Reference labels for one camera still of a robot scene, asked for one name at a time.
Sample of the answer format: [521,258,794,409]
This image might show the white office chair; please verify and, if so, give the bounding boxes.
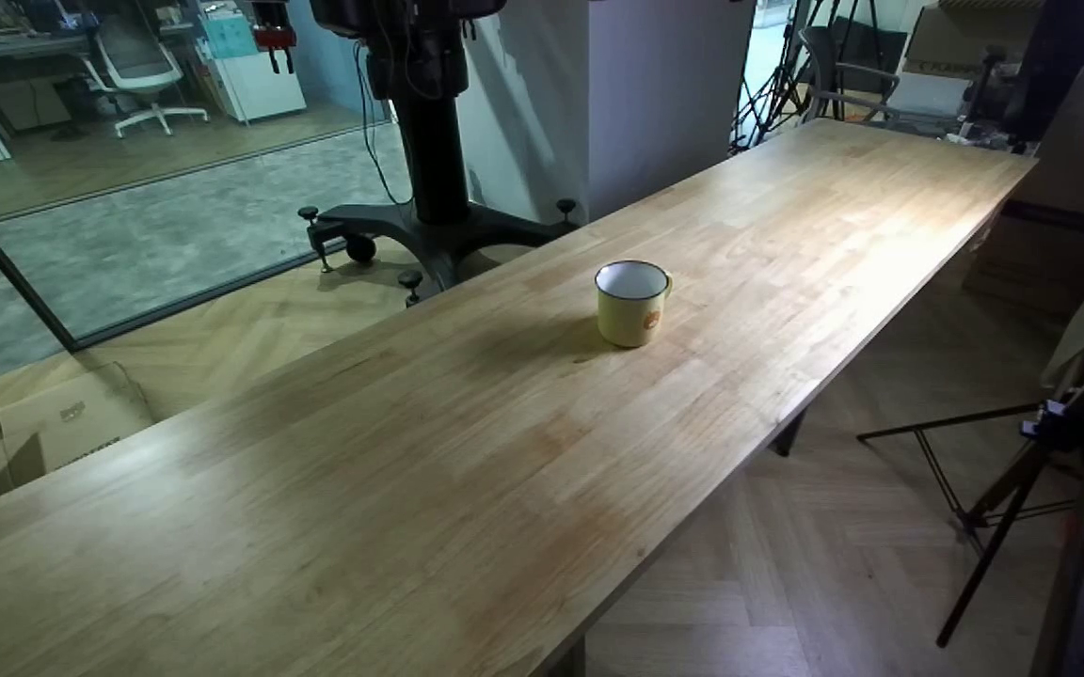
[83,20,208,134]

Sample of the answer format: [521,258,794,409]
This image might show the black tripod stand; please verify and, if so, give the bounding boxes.
[856,369,1084,648]

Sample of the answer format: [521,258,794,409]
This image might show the white drawer cabinet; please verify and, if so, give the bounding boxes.
[194,0,304,125]

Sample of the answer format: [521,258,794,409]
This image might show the black wheeled robot stand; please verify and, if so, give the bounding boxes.
[302,0,575,299]

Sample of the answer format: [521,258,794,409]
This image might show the cardboard box on floor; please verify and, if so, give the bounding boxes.
[0,364,159,497]

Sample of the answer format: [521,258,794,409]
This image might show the yellow enamel mug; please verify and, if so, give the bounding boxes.
[595,258,671,351]

